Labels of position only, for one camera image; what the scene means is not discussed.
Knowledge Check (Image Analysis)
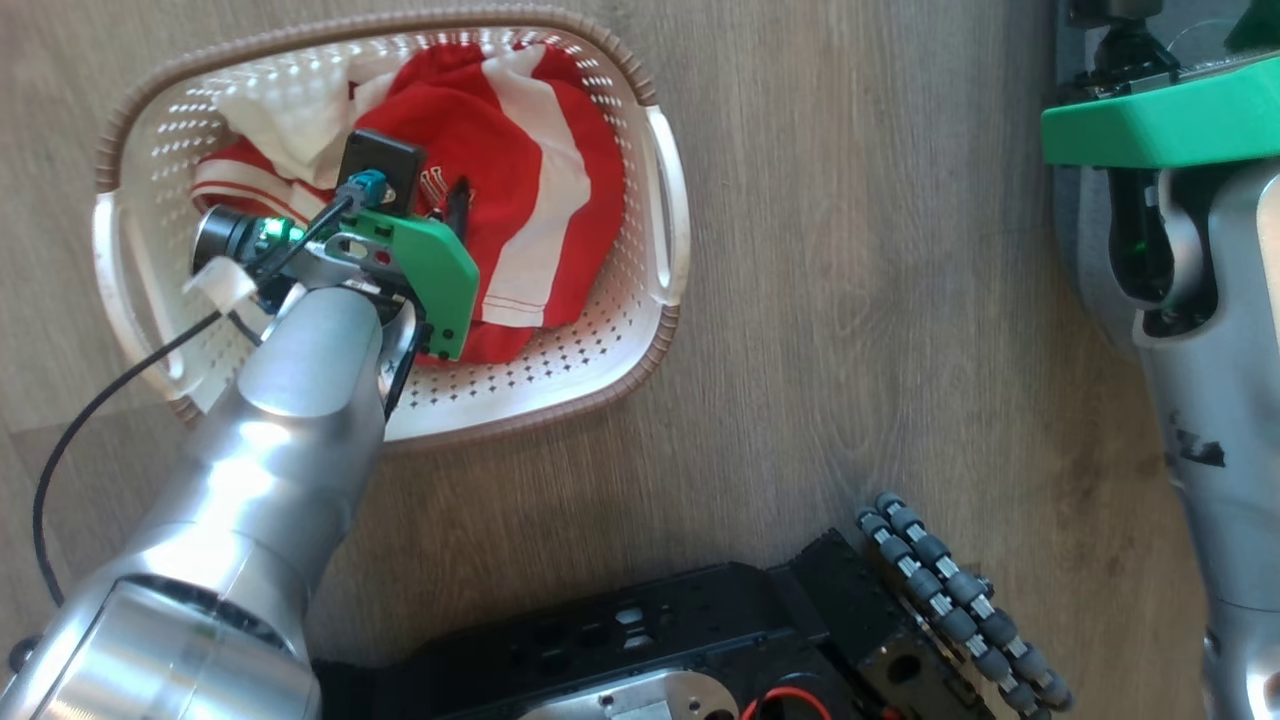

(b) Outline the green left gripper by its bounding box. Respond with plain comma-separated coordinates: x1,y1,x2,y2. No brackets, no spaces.
320,165,481,363

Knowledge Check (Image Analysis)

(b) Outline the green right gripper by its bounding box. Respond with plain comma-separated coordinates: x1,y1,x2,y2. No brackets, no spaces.
1040,0,1280,171

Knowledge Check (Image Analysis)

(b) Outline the red white striped garment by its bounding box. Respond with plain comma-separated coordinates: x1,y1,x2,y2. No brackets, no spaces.
190,42,627,366

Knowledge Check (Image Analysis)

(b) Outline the white textured cloth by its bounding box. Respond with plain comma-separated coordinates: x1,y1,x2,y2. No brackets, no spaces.
215,60,353,191

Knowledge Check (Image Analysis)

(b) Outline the cream perforated laundry basket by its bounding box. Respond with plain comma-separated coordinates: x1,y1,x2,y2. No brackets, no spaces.
92,8,691,451

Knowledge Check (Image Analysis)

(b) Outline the white tape tag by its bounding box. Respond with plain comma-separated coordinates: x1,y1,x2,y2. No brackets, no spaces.
183,258,259,316

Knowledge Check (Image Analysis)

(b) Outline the grey roller omni wheel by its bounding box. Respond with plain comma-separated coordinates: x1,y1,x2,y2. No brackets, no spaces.
857,492,1076,719

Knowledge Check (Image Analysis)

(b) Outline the black cable with blue plug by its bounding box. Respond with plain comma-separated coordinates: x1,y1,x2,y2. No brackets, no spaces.
30,170,391,611

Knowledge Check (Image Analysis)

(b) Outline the red wire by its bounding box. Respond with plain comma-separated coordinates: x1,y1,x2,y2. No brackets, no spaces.
740,685,833,720

